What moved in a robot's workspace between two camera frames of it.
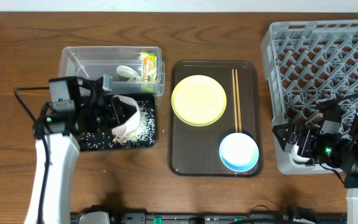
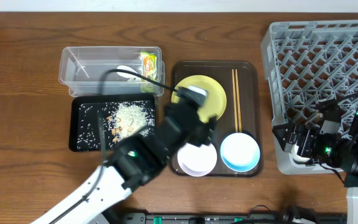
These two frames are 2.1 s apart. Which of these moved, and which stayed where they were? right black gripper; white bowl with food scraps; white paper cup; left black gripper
Moved: left black gripper; white bowl with food scraps
Stayed: right black gripper; white paper cup
